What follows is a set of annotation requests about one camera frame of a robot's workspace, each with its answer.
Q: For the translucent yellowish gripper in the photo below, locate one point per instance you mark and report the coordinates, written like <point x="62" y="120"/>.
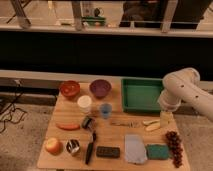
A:
<point x="165" y="118"/>

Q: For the yellow banana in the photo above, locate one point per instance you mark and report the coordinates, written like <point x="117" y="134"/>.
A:
<point x="151" y="125"/>

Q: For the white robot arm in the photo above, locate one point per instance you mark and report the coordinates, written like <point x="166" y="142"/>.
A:
<point x="180" y="86"/>

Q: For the blue plastic cup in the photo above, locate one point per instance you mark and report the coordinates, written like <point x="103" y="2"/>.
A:
<point x="105" y="110"/>

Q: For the white plastic cup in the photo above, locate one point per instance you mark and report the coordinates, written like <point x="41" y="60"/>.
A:
<point x="84" y="103"/>

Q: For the metal measuring cup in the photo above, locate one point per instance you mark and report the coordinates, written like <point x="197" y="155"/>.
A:
<point x="73" y="147"/>

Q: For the dark red grape bunch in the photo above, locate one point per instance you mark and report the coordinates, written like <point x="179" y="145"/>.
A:
<point x="174" y="144"/>

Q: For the green plastic tray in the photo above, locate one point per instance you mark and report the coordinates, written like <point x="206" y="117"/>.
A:
<point x="141" y="95"/>

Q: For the green scrub sponge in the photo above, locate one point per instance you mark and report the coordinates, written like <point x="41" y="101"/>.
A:
<point x="157" y="152"/>

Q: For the grey blue cloth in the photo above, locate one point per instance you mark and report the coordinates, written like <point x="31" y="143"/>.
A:
<point x="135" y="151"/>

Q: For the purple bowl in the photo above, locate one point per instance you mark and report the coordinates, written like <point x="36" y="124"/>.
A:
<point x="100" y="88"/>

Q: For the black rectangular sponge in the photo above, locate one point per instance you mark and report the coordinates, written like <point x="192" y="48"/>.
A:
<point x="108" y="152"/>

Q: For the small metal can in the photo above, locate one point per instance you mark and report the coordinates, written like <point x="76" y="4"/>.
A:
<point x="88" y="123"/>

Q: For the wooden cutting board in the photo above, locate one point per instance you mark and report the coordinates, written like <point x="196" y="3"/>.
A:
<point x="67" y="111"/>

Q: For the red bowl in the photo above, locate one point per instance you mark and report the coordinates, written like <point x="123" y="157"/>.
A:
<point x="69" y="89"/>

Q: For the orange carrot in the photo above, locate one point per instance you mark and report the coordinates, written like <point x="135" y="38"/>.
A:
<point x="68" y="127"/>

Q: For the red yellow apple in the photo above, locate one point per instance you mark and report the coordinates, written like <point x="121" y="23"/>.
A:
<point x="53" y="146"/>

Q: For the black handled knife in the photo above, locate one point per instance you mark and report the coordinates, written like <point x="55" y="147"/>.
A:
<point x="90" y="148"/>

